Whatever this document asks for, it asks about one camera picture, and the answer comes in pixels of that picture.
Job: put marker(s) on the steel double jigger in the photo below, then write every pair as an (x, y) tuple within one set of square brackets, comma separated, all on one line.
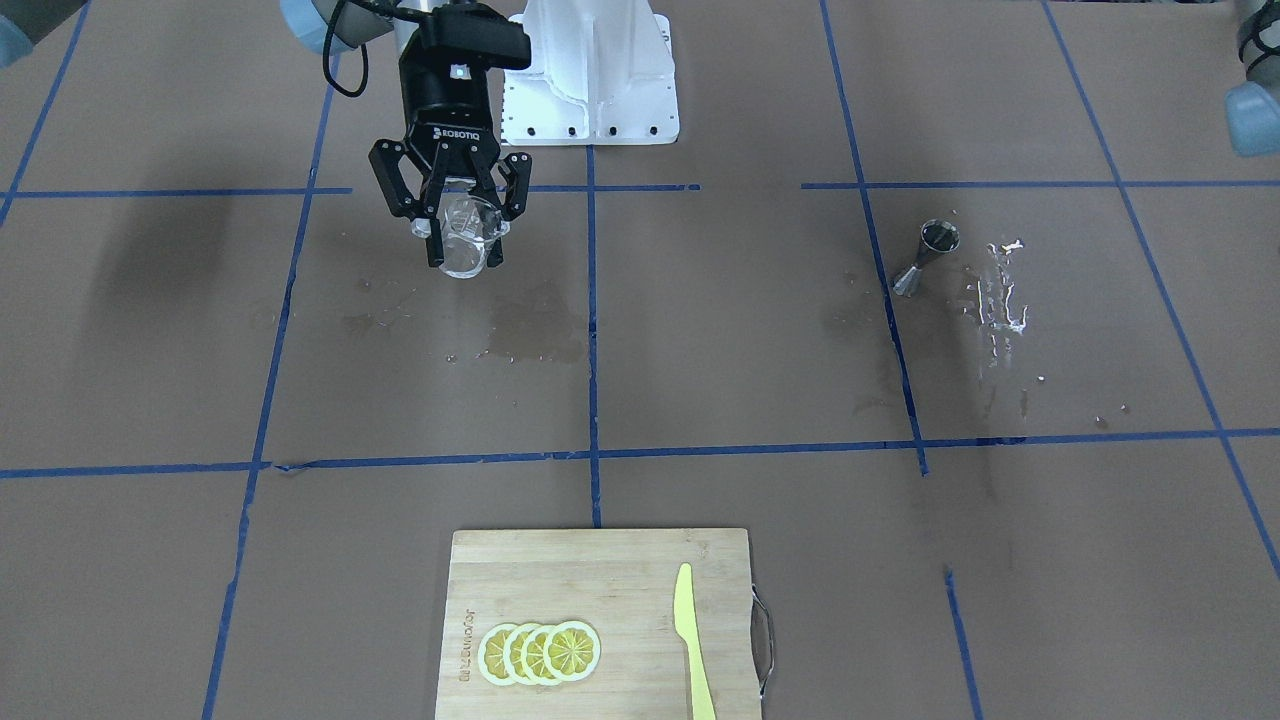
[(937, 238)]

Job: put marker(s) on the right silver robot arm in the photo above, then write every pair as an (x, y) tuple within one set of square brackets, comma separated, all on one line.
[(332, 27)]

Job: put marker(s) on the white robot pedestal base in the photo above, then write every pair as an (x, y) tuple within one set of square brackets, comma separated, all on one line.
[(602, 73)]

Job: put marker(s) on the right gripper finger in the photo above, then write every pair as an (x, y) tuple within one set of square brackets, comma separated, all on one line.
[(385, 160), (516, 170)]

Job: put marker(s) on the brown table cover paper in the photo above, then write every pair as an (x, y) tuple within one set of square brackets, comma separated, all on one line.
[(242, 417)]

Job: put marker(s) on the yellow plastic knife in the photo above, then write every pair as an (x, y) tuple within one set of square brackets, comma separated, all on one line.
[(687, 629)]

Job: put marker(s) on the bamboo cutting board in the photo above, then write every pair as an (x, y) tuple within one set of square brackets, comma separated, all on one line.
[(599, 624)]

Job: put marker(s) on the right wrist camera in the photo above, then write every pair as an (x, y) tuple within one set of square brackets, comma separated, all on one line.
[(475, 34)]

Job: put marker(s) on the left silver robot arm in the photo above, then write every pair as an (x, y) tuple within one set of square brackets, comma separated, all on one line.
[(1252, 109)]

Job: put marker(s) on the clear glass cup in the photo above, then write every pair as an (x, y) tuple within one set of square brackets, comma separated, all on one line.
[(472, 229)]

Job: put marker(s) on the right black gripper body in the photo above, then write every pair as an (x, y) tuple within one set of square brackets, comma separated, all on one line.
[(447, 108)]

